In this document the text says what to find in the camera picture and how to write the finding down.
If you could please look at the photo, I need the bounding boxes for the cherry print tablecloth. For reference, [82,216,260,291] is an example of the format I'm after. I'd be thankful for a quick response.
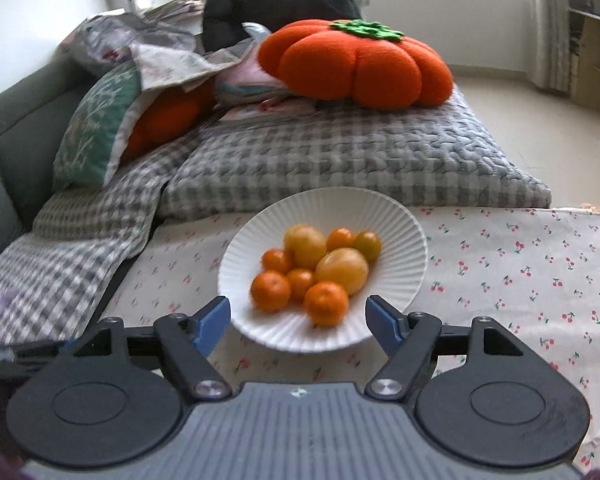
[97,204,600,478]

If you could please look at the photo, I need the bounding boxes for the grey-green sofa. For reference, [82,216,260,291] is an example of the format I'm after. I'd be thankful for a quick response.
[0,52,101,261]

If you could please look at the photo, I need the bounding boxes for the large yellow orange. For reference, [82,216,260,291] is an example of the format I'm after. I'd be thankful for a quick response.
[315,247,370,296]
[284,225,327,270]

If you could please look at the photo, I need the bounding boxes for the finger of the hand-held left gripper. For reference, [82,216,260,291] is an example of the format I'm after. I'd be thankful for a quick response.
[0,340,78,363]

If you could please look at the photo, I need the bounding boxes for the pink white plastic bag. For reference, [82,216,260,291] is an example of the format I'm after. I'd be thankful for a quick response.
[215,22,296,106]

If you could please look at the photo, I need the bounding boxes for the orange pumpkin cushion green stem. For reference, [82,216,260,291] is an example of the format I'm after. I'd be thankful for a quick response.
[257,18,454,108]

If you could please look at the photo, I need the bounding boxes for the green patterned pillow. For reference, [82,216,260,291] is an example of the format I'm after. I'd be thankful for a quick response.
[52,62,148,193]

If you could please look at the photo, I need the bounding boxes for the orange mandarin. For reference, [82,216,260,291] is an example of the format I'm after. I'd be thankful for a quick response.
[303,281,350,327]
[250,270,291,313]

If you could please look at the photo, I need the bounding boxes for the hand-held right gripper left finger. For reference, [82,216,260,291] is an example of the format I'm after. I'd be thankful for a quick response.
[72,296,232,402]

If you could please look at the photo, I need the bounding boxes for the white ribbed plate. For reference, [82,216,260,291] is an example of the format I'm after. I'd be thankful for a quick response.
[218,186,428,353]

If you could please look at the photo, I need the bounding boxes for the white floral cloth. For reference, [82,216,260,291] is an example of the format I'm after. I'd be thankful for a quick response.
[130,40,261,96]

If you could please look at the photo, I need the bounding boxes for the grey floral bag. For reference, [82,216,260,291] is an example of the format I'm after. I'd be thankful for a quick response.
[60,10,196,78]

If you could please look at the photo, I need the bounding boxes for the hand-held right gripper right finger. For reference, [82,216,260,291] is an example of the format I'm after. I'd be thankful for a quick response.
[365,294,526,402]

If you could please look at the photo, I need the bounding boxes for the yellow-orange cherry tomato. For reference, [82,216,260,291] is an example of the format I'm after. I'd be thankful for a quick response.
[354,230,382,263]

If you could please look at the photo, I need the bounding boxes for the flat stack of magazines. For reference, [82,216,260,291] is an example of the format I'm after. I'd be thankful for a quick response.
[215,97,321,126]

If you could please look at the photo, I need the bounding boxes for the pile of papers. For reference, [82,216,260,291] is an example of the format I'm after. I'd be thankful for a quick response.
[140,0,211,21]

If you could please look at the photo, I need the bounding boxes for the grey curtain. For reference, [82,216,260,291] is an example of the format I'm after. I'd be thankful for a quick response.
[527,0,578,96]

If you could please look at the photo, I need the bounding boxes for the plain orange cushion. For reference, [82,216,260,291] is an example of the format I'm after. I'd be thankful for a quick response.
[125,77,218,161]

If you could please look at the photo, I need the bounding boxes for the thick grey checkered quilt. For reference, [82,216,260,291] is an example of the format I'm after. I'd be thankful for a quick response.
[155,85,552,223]

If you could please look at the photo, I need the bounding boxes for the oval orange cherry tomato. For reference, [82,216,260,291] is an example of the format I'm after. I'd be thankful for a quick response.
[326,228,356,252]

